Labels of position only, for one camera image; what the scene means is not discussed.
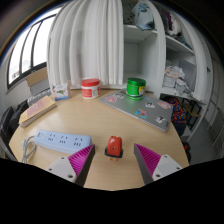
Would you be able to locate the light blue power strip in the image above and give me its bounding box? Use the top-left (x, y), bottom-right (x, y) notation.
top-left (33, 128), bottom-right (93, 155)

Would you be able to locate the green round tin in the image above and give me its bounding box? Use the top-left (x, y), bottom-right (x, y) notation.
top-left (125, 77), bottom-right (147, 101)

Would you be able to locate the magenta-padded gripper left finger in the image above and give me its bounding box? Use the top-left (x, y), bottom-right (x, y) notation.
top-left (45, 143), bottom-right (97, 187)

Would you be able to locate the yellow and pink book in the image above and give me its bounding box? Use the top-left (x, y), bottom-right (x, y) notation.
top-left (18, 95), bottom-right (58, 129)

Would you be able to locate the small white printed box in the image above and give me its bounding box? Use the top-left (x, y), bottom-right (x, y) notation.
top-left (51, 81), bottom-right (72, 102)

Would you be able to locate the white power strip cable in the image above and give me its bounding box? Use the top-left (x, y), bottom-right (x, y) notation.
top-left (20, 135), bottom-right (38, 165)

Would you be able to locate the grey laptop with stickers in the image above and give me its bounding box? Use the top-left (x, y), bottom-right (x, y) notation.
top-left (98, 88), bottom-right (175, 133)

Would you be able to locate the white jar with red lid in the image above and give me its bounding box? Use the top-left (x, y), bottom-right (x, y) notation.
top-left (80, 78), bottom-right (102, 100)

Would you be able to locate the white radiator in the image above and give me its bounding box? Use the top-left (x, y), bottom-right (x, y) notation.
top-left (26, 87), bottom-right (53, 107)

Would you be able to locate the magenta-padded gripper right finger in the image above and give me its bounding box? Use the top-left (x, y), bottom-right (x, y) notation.
top-left (133, 142), bottom-right (184, 186)

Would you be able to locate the brown cardboard box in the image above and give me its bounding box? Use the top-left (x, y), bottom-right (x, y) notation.
top-left (25, 67), bottom-right (51, 96)

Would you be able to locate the white shelf unit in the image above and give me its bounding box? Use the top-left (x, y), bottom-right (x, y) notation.
top-left (121, 0), bottom-right (215, 105)

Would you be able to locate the white curtain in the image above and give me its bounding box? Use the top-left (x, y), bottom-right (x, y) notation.
top-left (46, 0), bottom-right (125, 89)

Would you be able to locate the orange charger block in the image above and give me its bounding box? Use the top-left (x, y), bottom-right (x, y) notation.
top-left (104, 134), bottom-right (125, 161)

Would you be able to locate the colourful patterned bag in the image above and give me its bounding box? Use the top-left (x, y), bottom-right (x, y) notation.
top-left (167, 96), bottom-right (188, 125)

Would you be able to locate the dark-framed window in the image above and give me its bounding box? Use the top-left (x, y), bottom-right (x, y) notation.
top-left (6, 13), bottom-right (58, 91)

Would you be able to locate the black bag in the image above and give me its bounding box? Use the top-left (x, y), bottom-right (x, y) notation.
top-left (0, 99), bottom-right (31, 152)

